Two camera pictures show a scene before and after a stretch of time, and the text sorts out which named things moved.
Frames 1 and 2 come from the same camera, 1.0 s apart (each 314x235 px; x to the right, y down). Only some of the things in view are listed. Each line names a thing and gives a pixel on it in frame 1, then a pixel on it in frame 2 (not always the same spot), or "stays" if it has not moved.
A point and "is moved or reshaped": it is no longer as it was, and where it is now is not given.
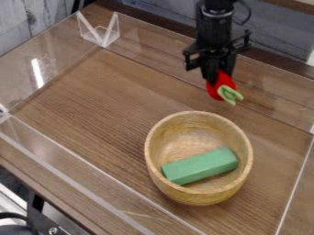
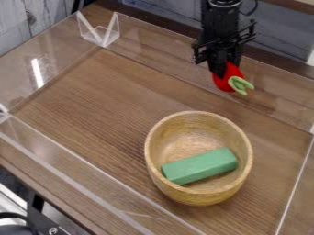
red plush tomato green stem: [224, 88] is moved or reshaped
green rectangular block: [188, 168] stays
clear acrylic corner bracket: [100, 36] stays
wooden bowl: [186, 135] stays
